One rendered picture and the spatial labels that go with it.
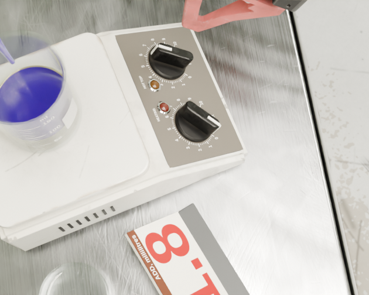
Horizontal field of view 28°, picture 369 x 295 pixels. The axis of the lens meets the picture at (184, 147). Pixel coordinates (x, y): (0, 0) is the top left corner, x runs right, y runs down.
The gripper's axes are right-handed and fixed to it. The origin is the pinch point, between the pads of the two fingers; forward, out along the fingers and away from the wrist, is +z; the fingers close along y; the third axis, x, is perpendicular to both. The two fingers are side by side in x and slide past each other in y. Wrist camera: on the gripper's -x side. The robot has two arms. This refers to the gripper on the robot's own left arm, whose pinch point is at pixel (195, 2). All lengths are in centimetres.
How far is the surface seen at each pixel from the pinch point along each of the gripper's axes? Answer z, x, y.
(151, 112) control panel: 7.3, 0.1, 5.5
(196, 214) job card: 12.0, 6.7, 10.9
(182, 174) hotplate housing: 7.6, 3.1, 9.9
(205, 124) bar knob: 5.8, 4.1, 6.2
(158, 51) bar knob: 5.8, -0.3, 0.9
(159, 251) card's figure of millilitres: 11.7, 3.4, 14.8
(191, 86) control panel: 7.3, 3.5, 2.2
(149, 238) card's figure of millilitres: 11.8, 2.5, 13.9
